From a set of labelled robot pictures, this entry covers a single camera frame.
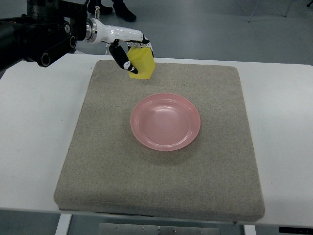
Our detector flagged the beige felt mat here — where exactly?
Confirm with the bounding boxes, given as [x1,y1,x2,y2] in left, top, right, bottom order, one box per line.
[54,60,265,222]

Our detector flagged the black shoes of person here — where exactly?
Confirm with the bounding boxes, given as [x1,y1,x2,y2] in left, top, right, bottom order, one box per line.
[87,0,137,23]

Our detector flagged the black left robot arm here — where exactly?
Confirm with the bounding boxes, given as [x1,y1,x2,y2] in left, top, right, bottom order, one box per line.
[0,0,88,71]

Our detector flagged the chair legs background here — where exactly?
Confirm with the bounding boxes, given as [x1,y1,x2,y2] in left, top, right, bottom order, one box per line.
[247,0,313,23]

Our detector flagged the white table leg left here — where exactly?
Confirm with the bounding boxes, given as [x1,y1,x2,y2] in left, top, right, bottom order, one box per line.
[55,214,72,235]

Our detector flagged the pink plate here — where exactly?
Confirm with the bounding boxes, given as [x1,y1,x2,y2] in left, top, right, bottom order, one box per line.
[130,93,201,151]

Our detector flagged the black label plate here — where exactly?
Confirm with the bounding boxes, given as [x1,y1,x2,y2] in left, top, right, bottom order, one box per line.
[279,227,313,235]

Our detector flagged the metal base plate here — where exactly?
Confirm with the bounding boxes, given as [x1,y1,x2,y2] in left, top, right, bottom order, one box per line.
[97,223,221,235]

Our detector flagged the yellow foam block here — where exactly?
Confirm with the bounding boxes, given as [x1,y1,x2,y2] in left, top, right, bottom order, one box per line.
[127,47,156,80]

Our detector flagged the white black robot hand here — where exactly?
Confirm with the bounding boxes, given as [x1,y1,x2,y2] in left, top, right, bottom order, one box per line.
[85,18,153,74]

